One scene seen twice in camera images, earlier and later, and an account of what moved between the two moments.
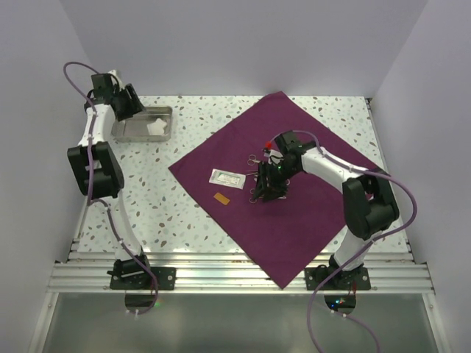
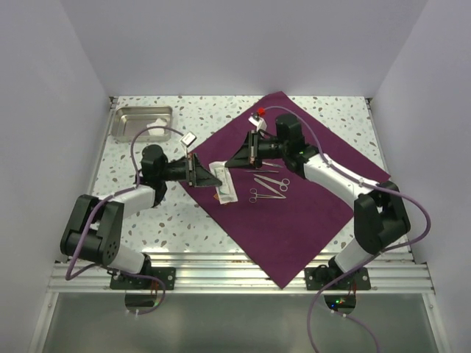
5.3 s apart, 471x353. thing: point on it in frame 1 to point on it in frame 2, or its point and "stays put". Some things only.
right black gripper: x=274 y=189 to x=249 y=154
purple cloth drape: x=297 y=235 stays put
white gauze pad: x=157 y=128 stays put
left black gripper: x=135 y=106 to x=199 y=176
